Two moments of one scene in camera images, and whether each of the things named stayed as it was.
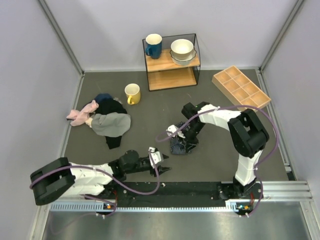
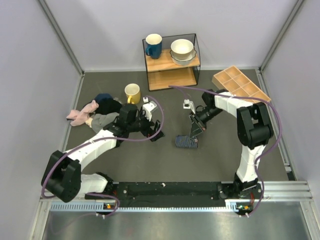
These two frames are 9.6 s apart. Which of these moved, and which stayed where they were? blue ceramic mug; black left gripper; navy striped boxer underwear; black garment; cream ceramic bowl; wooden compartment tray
Moved: black left gripper; navy striped boxer underwear
Stayed: black garment; wooden compartment tray; cream ceramic bowl; blue ceramic mug
